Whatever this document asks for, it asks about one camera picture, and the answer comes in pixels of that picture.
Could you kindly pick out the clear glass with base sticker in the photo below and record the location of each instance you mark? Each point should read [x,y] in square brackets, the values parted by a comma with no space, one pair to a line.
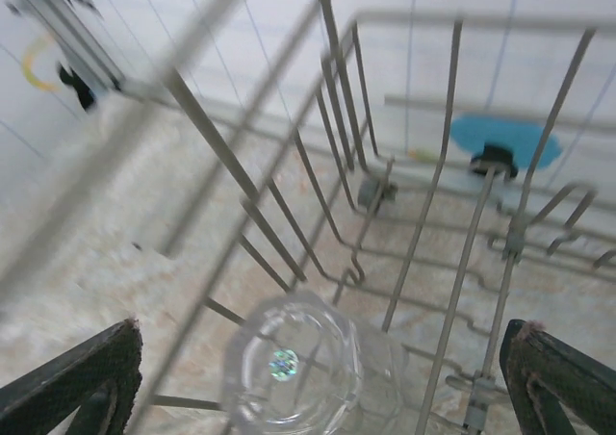
[289,329]

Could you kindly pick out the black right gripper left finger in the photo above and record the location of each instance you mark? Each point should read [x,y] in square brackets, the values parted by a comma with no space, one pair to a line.
[125,358]

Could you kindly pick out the blue patch black creature sticker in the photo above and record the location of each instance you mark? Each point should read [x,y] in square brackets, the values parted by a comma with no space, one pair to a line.
[471,132]

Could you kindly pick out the aluminium corner post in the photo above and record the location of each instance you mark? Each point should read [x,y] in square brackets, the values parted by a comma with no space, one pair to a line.
[72,33]

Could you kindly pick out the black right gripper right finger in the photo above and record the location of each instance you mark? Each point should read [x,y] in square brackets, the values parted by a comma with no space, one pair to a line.
[517,358]

